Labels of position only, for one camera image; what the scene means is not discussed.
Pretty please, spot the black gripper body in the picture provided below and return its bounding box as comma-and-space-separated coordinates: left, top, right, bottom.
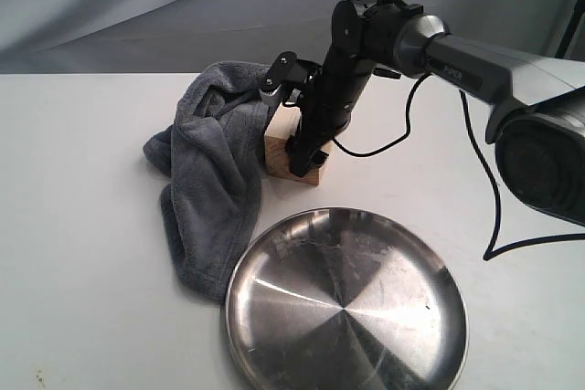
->
292, 54, 370, 153

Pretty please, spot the light wooden cube block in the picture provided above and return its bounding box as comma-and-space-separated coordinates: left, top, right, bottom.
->
263, 106, 326, 186

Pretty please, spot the grey fleece cloth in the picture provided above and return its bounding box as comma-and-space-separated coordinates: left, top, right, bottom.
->
143, 61, 274, 303

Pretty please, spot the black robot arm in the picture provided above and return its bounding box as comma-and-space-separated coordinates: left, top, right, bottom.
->
290, 0, 584, 224

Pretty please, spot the round stainless steel plate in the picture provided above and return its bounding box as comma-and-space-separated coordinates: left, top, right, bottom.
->
224, 207, 469, 389

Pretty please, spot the grey backdrop curtain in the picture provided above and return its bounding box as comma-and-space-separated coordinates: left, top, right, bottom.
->
1, 0, 572, 73

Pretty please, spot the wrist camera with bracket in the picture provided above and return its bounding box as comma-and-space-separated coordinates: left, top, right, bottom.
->
260, 51, 321, 107

